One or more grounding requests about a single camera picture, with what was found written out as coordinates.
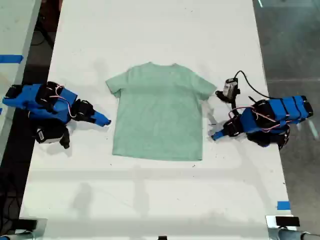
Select pale green T-shirt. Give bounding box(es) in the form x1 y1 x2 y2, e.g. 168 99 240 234
104 61 218 162

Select long blue tape strip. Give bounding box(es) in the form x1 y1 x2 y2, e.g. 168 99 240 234
0 54 25 64

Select short blue tape strip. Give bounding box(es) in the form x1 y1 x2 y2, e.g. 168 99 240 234
276 200 291 211

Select white side table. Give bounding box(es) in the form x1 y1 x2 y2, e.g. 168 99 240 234
0 0 43 157

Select small black box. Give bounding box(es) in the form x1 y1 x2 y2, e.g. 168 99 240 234
275 216 301 228

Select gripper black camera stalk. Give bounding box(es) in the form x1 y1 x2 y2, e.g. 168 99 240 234
59 124 71 150
215 90 238 112

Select black camera cable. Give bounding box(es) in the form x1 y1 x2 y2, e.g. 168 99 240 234
233 70 270 100

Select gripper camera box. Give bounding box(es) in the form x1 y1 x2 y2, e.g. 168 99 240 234
35 125 63 145
223 77 241 98

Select thin black floor cable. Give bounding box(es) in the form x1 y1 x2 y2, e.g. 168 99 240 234
32 23 55 48

